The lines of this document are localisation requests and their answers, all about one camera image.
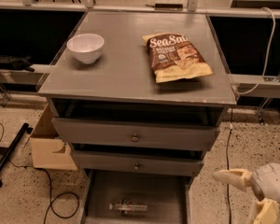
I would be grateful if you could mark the grey bottom drawer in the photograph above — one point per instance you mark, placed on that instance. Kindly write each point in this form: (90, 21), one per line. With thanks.
(167, 197)

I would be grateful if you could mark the brown sea salt chip bag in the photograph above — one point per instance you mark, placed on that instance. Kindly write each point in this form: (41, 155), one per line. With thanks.
(174, 57)

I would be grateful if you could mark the grey drawer cabinet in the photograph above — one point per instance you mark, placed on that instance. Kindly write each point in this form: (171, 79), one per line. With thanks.
(121, 85)

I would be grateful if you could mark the clear plastic water bottle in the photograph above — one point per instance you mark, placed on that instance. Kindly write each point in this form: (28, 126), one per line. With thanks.
(128, 208)

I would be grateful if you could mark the cardboard box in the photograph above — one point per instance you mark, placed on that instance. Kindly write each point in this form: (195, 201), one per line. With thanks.
(49, 151)

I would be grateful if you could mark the white bowl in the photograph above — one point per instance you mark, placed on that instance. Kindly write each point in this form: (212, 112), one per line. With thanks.
(86, 48)

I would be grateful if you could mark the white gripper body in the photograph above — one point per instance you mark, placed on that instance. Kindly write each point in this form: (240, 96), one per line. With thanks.
(272, 181)

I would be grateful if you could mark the grey top drawer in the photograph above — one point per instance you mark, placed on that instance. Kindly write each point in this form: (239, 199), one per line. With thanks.
(135, 134)

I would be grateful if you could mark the black bag on rail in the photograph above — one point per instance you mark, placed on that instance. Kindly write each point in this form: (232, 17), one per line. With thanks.
(15, 63)

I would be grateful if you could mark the black metal pole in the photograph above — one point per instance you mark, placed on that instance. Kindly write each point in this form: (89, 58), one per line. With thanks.
(5, 152)

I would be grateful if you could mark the grey middle drawer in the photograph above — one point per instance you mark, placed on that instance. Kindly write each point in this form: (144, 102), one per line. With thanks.
(137, 162)

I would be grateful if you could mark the grey drawer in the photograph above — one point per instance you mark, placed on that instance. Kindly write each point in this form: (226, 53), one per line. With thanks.
(137, 162)
(167, 197)
(135, 134)

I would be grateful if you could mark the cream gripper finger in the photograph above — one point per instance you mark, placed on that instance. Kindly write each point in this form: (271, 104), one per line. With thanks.
(263, 212)
(238, 178)

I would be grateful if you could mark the black flat device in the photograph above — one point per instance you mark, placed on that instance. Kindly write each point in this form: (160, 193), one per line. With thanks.
(170, 7)

